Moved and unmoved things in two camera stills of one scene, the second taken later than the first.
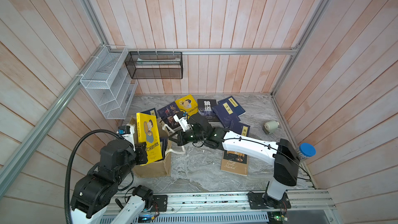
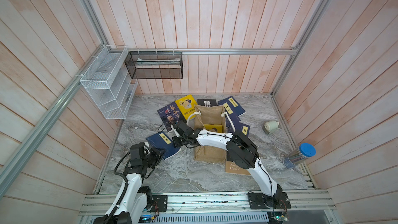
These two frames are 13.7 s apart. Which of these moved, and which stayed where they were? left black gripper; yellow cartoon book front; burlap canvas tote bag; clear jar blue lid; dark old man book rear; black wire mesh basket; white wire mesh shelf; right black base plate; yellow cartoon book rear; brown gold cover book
Moved: yellow cartoon book front; left black gripper; burlap canvas tote bag
Stayed: white wire mesh shelf; yellow cartoon book rear; clear jar blue lid; black wire mesh basket; dark old man book rear; right black base plate; brown gold cover book
